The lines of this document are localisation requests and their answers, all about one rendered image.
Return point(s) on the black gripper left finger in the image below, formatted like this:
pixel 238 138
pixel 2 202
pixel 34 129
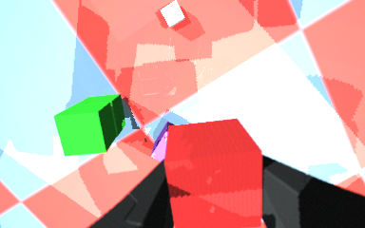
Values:
pixel 147 205

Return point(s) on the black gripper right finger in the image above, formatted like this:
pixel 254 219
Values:
pixel 291 198

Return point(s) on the red block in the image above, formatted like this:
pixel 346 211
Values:
pixel 213 172

